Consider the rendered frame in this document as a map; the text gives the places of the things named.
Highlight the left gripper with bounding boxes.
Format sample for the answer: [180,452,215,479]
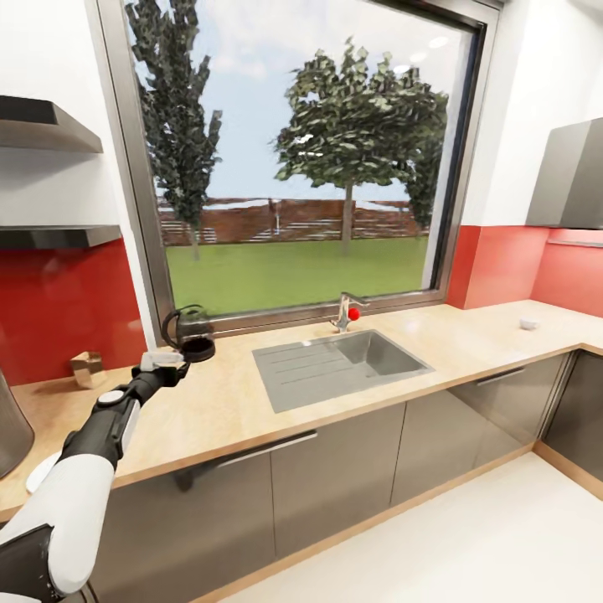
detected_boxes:
[131,361,190,395]

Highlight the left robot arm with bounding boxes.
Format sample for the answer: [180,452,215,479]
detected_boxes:
[0,352,190,603]

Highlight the coffee cup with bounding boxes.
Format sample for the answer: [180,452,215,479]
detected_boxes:
[519,316,539,330]

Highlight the electric kettle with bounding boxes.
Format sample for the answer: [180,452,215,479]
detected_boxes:
[162,304,216,363]

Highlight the saucer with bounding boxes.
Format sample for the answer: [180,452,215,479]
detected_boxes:
[26,452,61,493]

